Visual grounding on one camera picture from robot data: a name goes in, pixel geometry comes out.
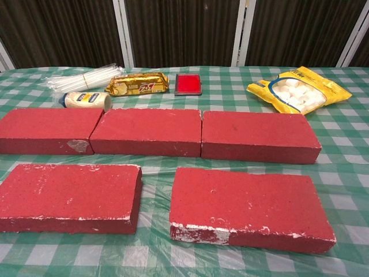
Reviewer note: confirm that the mayonnaise squeeze bottle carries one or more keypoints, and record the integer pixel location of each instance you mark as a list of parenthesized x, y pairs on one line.
[(86, 99)]

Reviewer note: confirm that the gold biscuit packet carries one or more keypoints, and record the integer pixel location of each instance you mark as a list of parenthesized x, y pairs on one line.
[(138, 83)]

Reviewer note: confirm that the yellow marshmallow bag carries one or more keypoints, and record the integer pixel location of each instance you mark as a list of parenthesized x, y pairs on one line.
[(299, 89)]

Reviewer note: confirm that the bundle of white straws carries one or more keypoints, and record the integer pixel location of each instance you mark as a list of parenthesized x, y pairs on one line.
[(78, 79)]

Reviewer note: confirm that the white partition frame post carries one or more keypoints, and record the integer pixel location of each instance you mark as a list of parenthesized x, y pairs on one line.
[(353, 46), (124, 34), (4, 54), (243, 34)]

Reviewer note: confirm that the red brick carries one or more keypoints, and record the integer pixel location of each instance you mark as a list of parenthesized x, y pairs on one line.
[(69, 193), (248, 205), (43, 127), (259, 135), (147, 130)]

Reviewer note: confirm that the green checkered plastic tablecloth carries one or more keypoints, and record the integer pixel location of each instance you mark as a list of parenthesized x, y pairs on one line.
[(346, 144)]

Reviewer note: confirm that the red ink pad case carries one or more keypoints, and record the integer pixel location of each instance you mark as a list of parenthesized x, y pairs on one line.
[(188, 83)]

